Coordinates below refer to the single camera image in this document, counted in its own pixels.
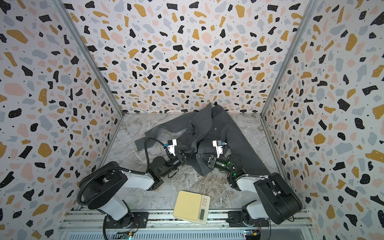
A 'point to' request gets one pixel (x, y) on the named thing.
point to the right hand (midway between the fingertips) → (196, 156)
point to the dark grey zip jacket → (205, 131)
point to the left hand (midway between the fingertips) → (195, 149)
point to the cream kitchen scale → (192, 207)
